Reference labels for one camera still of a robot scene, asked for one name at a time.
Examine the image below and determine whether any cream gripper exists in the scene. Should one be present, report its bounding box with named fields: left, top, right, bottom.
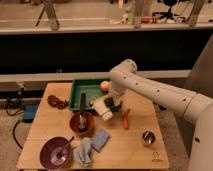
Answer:
left=93, top=99, right=113, bottom=121

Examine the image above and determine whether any black eraser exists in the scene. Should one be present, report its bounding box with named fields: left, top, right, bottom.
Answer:
left=104, top=97, right=114, bottom=108

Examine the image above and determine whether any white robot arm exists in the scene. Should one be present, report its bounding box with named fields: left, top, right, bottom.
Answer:
left=109, top=59, right=213, bottom=171

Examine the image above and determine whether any green plastic tray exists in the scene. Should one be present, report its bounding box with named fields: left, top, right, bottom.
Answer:
left=68, top=78, right=108, bottom=112

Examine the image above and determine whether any orange apple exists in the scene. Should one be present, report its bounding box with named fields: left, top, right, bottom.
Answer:
left=100, top=81, right=110, bottom=92

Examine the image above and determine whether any brown bowl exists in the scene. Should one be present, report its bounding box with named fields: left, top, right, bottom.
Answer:
left=69, top=112, right=95, bottom=137

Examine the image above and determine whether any orange carrot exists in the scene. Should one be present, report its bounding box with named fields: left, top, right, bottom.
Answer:
left=123, top=109, right=131, bottom=129

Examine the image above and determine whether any blue sponge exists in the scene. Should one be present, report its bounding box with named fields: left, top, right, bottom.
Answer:
left=91, top=129, right=110, bottom=152

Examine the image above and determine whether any grey-blue crumpled cloth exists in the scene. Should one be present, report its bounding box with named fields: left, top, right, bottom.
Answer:
left=73, top=137, right=92, bottom=166

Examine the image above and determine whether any wooden table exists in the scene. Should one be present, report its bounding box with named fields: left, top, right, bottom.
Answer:
left=17, top=91, right=169, bottom=169

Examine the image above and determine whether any small metal cup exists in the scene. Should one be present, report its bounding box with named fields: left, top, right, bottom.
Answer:
left=142, top=131, right=155, bottom=146

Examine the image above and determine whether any purple bowl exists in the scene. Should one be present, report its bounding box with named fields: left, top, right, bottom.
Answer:
left=40, top=137, right=72, bottom=170

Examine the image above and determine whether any metal fork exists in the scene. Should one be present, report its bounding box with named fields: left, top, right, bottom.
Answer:
left=56, top=136, right=74, bottom=159

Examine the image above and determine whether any blue box on floor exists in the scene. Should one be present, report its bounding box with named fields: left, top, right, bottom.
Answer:
left=23, top=105, right=38, bottom=123

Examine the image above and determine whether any brown bead chain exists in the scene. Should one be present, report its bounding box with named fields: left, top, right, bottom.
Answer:
left=46, top=94, right=70, bottom=111

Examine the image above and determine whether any black cable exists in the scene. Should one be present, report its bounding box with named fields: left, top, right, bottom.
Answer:
left=4, top=88, right=26, bottom=150

